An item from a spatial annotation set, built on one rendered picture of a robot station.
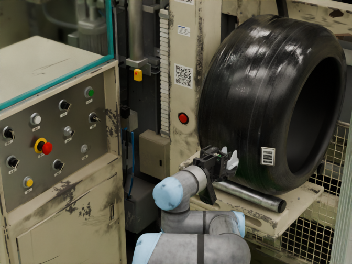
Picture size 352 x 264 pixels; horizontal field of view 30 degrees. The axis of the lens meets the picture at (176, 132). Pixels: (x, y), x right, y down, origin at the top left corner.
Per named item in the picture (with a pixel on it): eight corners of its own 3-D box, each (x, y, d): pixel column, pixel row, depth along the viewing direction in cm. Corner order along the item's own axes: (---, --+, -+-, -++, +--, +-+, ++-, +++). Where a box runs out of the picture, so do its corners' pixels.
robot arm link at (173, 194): (150, 209, 170) (150, 179, 168) (175, 194, 179) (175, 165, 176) (174, 218, 166) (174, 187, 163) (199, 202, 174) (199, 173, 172)
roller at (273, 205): (198, 167, 229) (194, 179, 229) (193, 164, 225) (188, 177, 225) (288, 201, 211) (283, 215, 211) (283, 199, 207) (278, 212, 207)
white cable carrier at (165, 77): (160, 135, 239) (159, 9, 216) (168, 130, 243) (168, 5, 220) (170, 139, 237) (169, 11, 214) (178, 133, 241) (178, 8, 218)
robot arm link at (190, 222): (202, 250, 173) (203, 213, 169) (160, 249, 173) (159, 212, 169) (202, 235, 180) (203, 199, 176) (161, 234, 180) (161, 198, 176)
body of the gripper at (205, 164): (233, 151, 184) (209, 165, 174) (230, 178, 187) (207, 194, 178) (210, 143, 188) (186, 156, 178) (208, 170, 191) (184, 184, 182)
